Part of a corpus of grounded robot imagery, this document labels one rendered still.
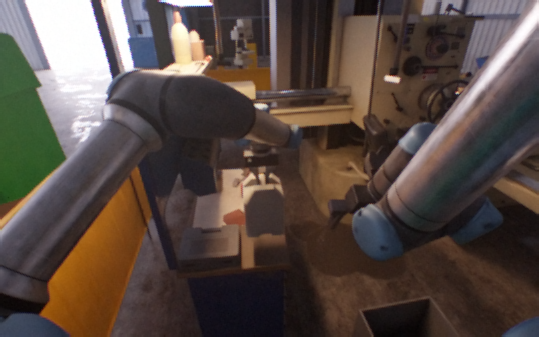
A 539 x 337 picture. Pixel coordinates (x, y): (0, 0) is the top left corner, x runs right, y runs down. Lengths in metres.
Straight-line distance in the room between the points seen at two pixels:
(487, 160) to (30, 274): 0.51
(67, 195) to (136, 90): 0.20
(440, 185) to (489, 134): 0.07
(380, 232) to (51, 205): 0.43
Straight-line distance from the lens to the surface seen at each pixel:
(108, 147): 0.48
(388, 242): 0.37
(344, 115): 2.56
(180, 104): 0.46
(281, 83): 2.69
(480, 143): 0.28
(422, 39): 2.41
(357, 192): 0.60
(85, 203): 0.46
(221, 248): 1.24
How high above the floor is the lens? 1.89
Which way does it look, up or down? 29 degrees down
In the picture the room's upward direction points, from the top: 1 degrees counter-clockwise
